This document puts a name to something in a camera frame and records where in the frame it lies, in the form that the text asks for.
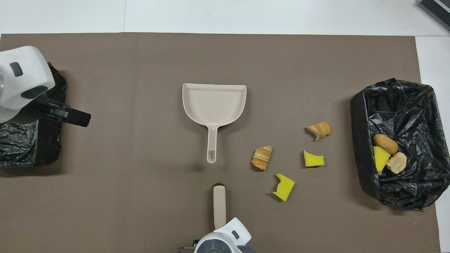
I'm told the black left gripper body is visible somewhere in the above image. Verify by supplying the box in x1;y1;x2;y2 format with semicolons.
14;93;68;124

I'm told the beige handled black bristle brush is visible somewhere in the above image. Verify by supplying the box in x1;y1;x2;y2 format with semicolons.
213;183;226;231

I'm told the notched yellow sponge piece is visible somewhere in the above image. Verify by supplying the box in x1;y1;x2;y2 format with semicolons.
273;173;295;202

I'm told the striped orange cream croissant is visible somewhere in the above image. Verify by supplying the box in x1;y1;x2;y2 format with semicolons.
252;145;273;171

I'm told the beige plastic dustpan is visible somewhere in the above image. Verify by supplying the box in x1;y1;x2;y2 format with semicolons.
182;83;247;164

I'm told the yellow sponge wedge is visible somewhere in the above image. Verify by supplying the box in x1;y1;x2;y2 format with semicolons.
304;150;325;168

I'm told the orange croissant with broken end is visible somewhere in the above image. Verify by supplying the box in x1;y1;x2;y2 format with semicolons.
306;122;333;142

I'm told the green and yellow sponge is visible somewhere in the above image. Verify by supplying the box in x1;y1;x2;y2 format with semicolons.
373;146;391;173

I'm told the brown bread roll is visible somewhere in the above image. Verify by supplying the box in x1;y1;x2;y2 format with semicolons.
373;134;399;155

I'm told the pale flaky bread piece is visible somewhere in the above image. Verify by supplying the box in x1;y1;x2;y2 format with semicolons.
386;152;407;174

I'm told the bin wrapped in black bag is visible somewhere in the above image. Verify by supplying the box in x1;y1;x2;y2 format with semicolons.
0;63;67;168

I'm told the open bin with black bag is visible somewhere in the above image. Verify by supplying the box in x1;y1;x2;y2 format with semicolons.
350;78;441;211

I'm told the brown table mat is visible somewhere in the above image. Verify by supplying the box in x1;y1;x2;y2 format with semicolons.
0;33;442;253

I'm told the dark grey ribbed device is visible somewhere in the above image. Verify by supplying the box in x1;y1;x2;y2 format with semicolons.
418;0;450;31

